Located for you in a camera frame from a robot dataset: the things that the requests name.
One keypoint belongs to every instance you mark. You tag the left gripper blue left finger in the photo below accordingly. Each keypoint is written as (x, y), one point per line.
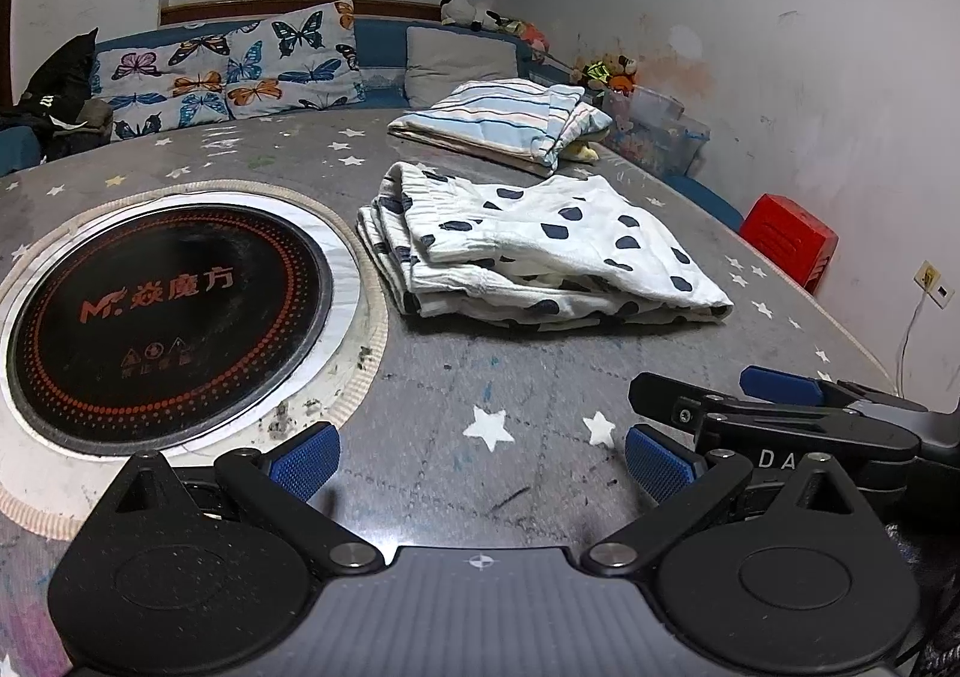
(274, 490)

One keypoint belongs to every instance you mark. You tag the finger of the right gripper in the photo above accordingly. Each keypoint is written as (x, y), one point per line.
(677, 404)
(786, 388)

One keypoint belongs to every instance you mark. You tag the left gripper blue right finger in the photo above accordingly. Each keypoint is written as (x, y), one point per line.
(687, 489)

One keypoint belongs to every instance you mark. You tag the white navy polka dot garment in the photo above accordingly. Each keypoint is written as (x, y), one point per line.
(564, 253)

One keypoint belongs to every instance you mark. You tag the red stool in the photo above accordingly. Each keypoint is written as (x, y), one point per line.
(799, 243)

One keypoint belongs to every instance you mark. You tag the round induction cooker inset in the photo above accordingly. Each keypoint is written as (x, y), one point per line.
(189, 321)

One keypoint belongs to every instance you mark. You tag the clear plastic toy box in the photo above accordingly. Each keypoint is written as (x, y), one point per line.
(653, 131)

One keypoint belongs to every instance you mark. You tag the striped folded blanket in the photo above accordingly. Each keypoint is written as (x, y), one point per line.
(517, 122)

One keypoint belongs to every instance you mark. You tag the orange plush toys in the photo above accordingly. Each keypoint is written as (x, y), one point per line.
(610, 72)

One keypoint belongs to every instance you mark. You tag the grey cushion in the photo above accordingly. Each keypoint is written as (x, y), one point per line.
(438, 61)

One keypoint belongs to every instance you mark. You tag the butterfly print pillow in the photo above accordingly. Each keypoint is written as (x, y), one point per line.
(303, 59)

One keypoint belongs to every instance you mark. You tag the black bag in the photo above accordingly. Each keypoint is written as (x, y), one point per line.
(58, 114)

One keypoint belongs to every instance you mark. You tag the penguin plush toy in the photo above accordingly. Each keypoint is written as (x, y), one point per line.
(475, 17)

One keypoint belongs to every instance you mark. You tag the wall power outlet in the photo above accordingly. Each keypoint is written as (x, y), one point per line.
(929, 279)

